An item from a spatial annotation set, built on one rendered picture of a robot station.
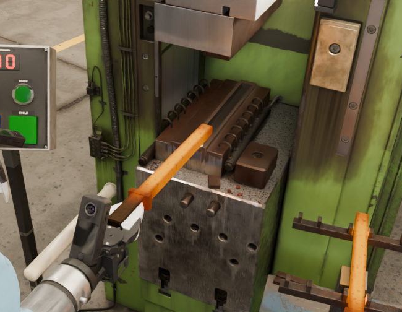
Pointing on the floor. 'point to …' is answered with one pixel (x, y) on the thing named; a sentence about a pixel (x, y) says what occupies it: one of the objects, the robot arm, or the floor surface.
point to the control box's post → (21, 206)
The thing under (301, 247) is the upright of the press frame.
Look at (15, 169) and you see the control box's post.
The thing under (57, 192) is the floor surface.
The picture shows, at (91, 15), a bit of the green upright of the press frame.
